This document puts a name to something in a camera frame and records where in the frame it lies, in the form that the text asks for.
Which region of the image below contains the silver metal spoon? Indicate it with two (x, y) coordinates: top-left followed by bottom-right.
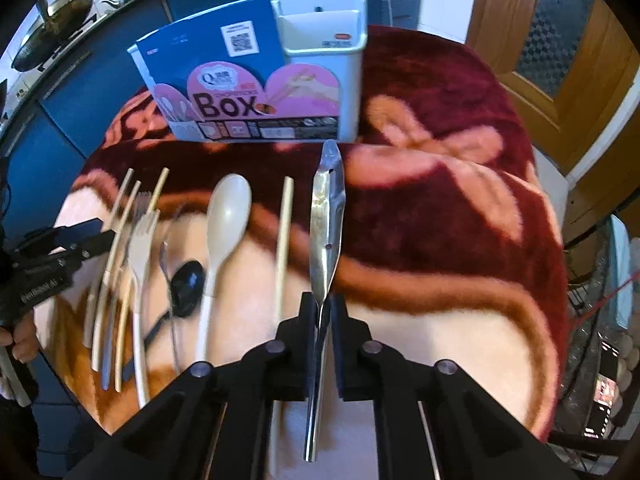
(304, 140), (346, 463)

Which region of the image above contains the person's left hand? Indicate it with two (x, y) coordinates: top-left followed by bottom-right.
(0, 311), (39, 364)

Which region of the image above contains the beige chopstick left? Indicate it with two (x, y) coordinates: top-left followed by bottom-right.
(82, 168), (134, 349)

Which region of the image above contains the beige chopstick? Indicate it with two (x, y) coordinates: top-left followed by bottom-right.
(82, 168), (134, 349)
(91, 180), (141, 372)

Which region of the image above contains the bamboo chopstick middle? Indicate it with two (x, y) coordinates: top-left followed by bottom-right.
(114, 167), (169, 393)

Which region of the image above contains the bamboo chopstick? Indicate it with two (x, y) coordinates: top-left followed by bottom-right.
(114, 167), (169, 393)
(273, 177), (294, 324)

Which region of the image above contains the beige plastic fork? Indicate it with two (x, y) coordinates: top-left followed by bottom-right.
(128, 209), (160, 408)

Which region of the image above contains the black spoon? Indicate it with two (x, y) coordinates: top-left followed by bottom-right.
(144, 260), (205, 349)

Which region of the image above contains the bamboo chopstick right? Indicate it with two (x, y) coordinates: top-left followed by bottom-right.
(273, 177), (294, 324)

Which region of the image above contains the beige plastic spoon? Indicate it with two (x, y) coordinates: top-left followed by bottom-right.
(194, 174), (252, 361)

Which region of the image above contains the red floral blanket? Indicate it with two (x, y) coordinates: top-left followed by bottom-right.
(56, 25), (567, 438)

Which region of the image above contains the steel wok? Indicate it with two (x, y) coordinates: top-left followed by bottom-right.
(11, 0), (93, 73)

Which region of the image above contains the white utensil holder box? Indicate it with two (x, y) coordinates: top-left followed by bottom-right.
(128, 0), (368, 142)

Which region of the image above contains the wooden door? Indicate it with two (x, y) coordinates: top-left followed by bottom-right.
(466, 0), (639, 174)

